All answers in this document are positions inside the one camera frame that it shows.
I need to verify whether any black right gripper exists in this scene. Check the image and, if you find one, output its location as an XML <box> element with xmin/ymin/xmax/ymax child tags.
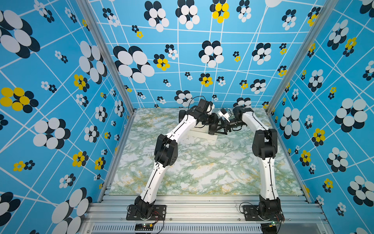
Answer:
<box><xmin>212</xmin><ymin>117</ymin><xmax>244</xmax><ymax>137</ymax></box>

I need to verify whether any black leather belt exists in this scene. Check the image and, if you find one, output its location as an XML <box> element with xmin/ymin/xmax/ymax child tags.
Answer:
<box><xmin>178</xmin><ymin>110</ymin><xmax>187</xmax><ymax>123</ymax></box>
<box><xmin>208</xmin><ymin>123</ymin><xmax>222</xmax><ymax>135</ymax></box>

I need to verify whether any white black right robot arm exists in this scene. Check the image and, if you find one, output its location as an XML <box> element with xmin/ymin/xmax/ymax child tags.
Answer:
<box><xmin>219</xmin><ymin>106</ymin><xmax>284</xmax><ymax>221</ymax></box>

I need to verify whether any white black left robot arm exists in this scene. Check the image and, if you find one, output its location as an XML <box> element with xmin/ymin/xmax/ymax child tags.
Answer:
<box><xmin>134</xmin><ymin>99</ymin><xmax>214</xmax><ymax>219</ymax></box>

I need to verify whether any white plastic storage tray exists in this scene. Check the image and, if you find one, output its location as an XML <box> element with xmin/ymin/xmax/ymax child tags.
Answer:
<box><xmin>187</xmin><ymin>123</ymin><xmax>218</xmax><ymax>141</ymax></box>

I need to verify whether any left green circuit board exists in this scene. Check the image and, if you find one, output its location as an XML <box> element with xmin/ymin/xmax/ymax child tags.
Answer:
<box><xmin>134</xmin><ymin>223</ymin><xmax>154</xmax><ymax>233</ymax></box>

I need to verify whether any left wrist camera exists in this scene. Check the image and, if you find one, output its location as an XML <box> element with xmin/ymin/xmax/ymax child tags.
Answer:
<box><xmin>205</xmin><ymin>101</ymin><xmax>215</xmax><ymax>115</ymax></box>

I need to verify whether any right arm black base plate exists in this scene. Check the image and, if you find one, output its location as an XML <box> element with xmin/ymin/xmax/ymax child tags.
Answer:
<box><xmin>240</xmin><ymin>204</ymin><xmax>285</xmax><ymax>223</ymax></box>

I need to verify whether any aluminium front frame rail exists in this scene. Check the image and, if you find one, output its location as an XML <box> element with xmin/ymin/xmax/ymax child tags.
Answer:
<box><xmin>80</xmin><ymin>195</ymin><xmax>333</xmax><ymax>234</ymax></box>

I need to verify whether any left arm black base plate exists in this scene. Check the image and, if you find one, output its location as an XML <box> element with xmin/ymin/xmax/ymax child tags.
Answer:
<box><xmin>126</xmin><ymin>205</ymin><xmax>167</xmax><ymax>221</ymax></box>

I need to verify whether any right aluminium corner post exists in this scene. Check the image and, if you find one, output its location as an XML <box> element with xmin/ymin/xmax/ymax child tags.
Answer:
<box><xmin>266</xmin><ymin>0</ymin><xmax>339</xmax><ymax>116</ymax></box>

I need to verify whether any aluminium corner post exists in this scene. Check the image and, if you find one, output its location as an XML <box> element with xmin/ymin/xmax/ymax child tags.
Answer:
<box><xmin>266</xmin><ymin>0</ymin><xmax>339</xmax><ymax>116</ymax></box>
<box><xmin>77</xmin><ymin>0</ymin><xmax>134</xmax><ymax>116</ymax></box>

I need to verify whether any left aluminium corner post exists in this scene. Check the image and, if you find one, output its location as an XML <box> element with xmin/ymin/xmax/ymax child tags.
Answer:
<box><xmin>77</xmin><ymin>0</ymin><xmax>134</xmax><ymax>116</ymax></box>

